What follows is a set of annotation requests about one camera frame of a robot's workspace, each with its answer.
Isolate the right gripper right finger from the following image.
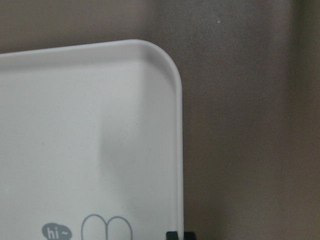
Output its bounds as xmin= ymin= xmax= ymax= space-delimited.
xmin=183 ymin=231 xmax=196 ymax=240

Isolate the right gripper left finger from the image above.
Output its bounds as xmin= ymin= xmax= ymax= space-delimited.
xmin=166 ymin=231 xmax=179 ymax=240

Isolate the white rabbit tray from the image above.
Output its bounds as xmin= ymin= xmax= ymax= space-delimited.
xmin=0 ymin=39 xmax=184 ymax=240

